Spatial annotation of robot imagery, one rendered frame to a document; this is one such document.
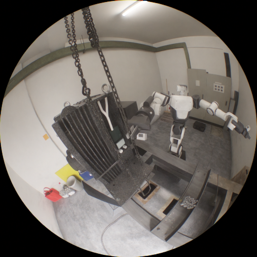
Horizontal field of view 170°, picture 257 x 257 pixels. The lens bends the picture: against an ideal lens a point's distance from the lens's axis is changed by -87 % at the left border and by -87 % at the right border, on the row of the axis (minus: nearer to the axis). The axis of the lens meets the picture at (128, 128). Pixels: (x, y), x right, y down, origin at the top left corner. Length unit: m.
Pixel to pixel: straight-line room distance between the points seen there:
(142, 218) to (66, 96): 2.01
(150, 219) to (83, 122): 1.02
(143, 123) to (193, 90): 2.76
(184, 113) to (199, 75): 2.06
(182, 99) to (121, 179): 1.02
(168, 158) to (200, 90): 2.33
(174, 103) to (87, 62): 1.67
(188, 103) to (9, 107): 2.68
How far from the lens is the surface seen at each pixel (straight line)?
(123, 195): 0.83
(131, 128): 0.36
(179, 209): 1.03
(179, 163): 1.20
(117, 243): 1.89
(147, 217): 1.01
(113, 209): 1.79
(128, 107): 0.60
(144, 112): 0.41
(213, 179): 1.27
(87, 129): 0.55
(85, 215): 2.13
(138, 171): 0.87
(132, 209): 1.03
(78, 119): 0.50
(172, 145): 1.31
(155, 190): 1.72
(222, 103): 3.09
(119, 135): 0.74
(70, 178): 2.28
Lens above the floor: 1.67
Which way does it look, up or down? 32 degrees down
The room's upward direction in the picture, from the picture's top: 17 degrees counter-clockwise
